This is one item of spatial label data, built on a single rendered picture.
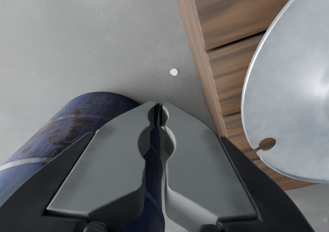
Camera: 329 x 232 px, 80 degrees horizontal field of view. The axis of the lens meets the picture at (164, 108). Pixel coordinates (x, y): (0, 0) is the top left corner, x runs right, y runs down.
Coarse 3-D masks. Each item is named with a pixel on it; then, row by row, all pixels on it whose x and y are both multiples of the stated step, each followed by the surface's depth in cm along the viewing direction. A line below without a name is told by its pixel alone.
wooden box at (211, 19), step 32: (192, 0) 21; (224, 0) 21; (256, 0) 21; (288, 0) 21; (192, 32) 33; (224, 32) 22; (256, 32) 22; (224, 64) 24; (224, 96) 26; (224, 128) 29; (256, 160) 31
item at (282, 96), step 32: (320, 0) 17; (288, 32) 19; (320, 32) 19; (256, 64) 20; (288, 64) 20; (320, 64) 20; (256, 96) 22; (288, 96) 22; (320, 96) 21; (256, 128) 24; (288, 128) 24; (320, 128) 24; (288, 160) 26; (320, 160) 26
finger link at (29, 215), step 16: (80, 144) 8; (64, 160) 7; (32, 176) 7; (48, 176) 7; (64, 176) 7; (16, 192) 6; (32, 192) 6; (48, 192) 6; (0, 208) 6; (16, 208) 6; (32, 208) 6; (0, 224) 5; (16, 224) 5; (32, 224) 5; (48, 224) 5; (64, 224) 5; (80, 224) 5
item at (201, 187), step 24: (168, 120) 10; (192, 120) 10; (168, 144) 10; (192, 144) 9; (216, 144) 9; (168, 168) 7; (192, 168) 7; (216, 168) 7; (168, 192) 7; (192, 192) 6; (216, 192) 6; (240, 192) 7; (168, 216) 7; (192, 216) 6; (216, 216) 6; (240, 216) 6
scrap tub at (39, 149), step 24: (96, 96) 60; (120, 96) 63; (48, 120) 55; (72, 120) 47; (96, 120) 48; (24, 144) 44; (48, 144) 39; (0, 168) 36; (24, 168) 34; (0, 192) 29; (144, 216) 35
